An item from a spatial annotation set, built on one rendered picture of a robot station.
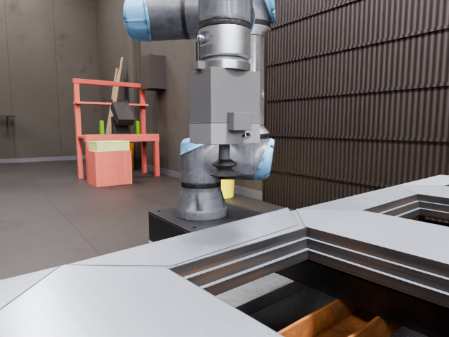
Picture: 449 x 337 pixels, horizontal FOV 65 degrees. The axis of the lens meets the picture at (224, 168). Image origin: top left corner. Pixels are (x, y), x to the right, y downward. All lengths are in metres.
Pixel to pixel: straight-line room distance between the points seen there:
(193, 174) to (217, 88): 0.52
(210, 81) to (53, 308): 0.31
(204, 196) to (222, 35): 0.56
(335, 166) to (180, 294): 3.68
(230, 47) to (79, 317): 0.36
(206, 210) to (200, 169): 0.11
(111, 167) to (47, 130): 5.51
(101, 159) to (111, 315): 6.01
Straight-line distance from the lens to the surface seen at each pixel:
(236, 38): 0.51
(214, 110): 0.48
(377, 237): 0.59
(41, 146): 11.68
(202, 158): 0.96
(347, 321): 0.72
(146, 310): 0.35
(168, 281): 0.40
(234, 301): 0.75
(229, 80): 0.50
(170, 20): 0.63
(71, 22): 12.21
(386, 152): 3.65
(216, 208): 0.98
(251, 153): 0.94
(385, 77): 3.70
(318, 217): 0.67
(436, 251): 0.56
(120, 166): 6.46
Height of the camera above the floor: 1.03
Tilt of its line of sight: 7 degrees down
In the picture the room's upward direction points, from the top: straight up
